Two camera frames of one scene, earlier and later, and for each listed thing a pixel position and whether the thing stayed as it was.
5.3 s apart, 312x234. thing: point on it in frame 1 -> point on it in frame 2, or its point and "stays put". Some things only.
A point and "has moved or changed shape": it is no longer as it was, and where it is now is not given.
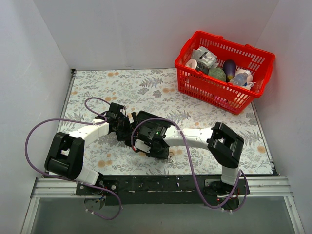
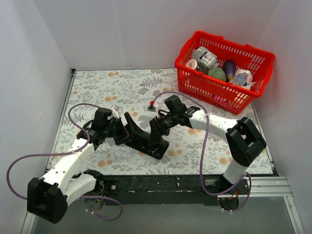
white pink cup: [192, 63] stays put
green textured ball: [218, 73] stays put
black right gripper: [140, 131] -> [154, 131]
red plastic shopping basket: [202, 86] stays put
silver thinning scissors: [169, 160] has moved or changed shape
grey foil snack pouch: [204, 57] stays put
